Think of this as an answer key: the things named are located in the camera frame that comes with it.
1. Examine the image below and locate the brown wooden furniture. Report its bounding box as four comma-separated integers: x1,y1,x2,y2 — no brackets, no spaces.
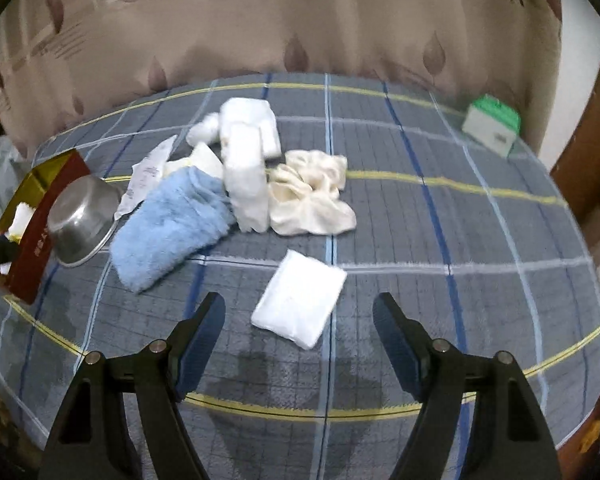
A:
550,35,600,266

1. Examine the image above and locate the long white towel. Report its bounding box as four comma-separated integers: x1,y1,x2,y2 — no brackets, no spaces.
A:
223,122,271,233

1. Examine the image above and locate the blue fluffy towel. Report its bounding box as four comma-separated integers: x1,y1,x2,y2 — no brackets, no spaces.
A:
109,166,237,295

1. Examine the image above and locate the white yellow-edged pack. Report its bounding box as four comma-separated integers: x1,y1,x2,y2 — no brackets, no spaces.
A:
162,142,224,181

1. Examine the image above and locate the grey plaid blanket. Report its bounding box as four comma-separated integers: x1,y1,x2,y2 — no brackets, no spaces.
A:
0,72,600,461

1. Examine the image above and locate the stainless steel bowl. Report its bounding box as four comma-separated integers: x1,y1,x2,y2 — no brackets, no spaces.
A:
46,175,123,267

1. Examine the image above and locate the beige leaf-print cloth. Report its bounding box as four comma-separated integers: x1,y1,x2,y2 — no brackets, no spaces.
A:
0,0,566,161

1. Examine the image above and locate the white tissue pack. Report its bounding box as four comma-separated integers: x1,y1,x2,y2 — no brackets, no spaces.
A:
219,97,282,157

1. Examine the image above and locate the white cloth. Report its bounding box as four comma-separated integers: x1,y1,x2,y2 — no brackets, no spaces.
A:
250,249,348,350

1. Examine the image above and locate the cream satin cloth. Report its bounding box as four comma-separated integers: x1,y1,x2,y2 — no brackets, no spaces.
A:
267,149,357,237

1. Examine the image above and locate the crumpled white tissue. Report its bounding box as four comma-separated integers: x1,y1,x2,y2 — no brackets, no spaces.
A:
186,112,222,145

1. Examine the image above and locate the red and gold box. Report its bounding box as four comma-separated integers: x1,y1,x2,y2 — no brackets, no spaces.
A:
0,151,106,305

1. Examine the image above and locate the printed paper wrapper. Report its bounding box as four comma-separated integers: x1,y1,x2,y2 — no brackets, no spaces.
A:
114,135,178,221

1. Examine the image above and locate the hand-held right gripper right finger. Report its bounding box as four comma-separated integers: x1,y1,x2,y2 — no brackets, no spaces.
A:
372,291,563,480

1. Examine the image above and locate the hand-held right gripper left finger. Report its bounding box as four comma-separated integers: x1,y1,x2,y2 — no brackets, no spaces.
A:
39,291,227,480

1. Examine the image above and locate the green and white box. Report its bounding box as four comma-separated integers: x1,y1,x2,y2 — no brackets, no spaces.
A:
461,95,522,155

